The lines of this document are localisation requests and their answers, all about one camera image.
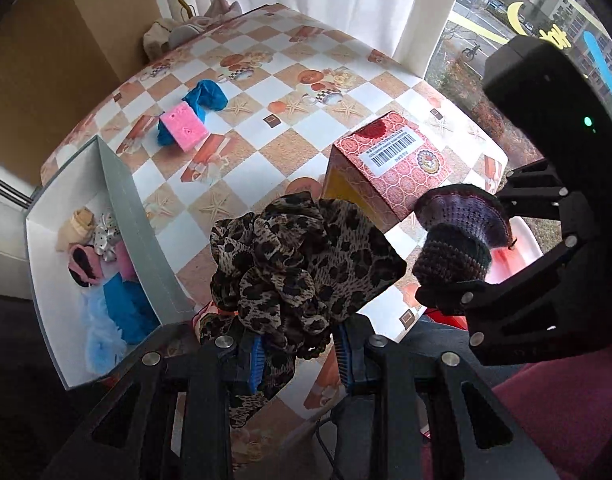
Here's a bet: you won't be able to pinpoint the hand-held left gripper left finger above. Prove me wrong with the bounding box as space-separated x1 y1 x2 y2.
43 332 267 480

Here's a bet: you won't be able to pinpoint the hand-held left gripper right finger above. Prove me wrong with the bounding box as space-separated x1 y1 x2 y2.
336 322 562 480

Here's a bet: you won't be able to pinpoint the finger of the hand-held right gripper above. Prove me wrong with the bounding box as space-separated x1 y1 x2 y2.
416 239 596 367
498 159 594 251

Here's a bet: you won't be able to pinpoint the leopard print scrunchie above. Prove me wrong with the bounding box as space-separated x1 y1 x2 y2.
200 192 407 428

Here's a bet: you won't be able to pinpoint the purple crochet cuff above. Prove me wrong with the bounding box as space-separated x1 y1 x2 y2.
412 184 514 295

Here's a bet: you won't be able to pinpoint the light blue fluffy cloth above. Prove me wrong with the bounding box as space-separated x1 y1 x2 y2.
84 290 131 375

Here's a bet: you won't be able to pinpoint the grey cardboard box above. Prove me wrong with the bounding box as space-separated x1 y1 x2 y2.
24 135 197 391

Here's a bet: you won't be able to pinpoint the pink striped knit sock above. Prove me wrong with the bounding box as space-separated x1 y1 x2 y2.
68 243 105 288

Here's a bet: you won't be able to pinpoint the beige knit sock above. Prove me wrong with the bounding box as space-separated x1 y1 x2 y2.
56 207 96 253

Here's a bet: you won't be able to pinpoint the red plastic stool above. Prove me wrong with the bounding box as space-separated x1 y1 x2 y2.
421 217 543 331

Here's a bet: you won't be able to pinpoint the window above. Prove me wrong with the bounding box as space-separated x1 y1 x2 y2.
425 0 612 196

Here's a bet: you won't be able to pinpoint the dark red garment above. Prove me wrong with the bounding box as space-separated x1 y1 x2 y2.
481 355 612 480

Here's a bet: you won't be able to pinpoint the crumpled blue cloth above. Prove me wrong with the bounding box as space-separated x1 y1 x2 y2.
156 121 179 148
182 80 229 122
104 272 159 346

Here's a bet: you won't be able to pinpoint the red patterned carton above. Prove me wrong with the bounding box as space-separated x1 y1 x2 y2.
320 112 451 221

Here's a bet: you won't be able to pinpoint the white polka dot scrunchie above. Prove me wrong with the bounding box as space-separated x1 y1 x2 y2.
90 212 122 263

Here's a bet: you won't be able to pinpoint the checkered tablecloth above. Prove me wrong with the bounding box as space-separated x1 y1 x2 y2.
40 4 509 461

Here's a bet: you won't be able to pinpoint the pink sponge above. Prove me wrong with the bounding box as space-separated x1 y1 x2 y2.
159 101 209 152

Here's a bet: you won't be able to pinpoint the white curtain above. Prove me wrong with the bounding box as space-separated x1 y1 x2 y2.
218 0 473 77

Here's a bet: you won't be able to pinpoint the red and black poles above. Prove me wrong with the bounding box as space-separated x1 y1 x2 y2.
0 170 37 207

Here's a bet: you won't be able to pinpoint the pile of beige clothes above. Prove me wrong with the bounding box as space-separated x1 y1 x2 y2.
142 0 244 59

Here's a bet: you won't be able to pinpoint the brown cardboard sheet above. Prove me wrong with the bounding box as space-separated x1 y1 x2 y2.
0 0 164 186

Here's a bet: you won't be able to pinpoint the black cable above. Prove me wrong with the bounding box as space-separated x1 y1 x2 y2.
313 417 339 480

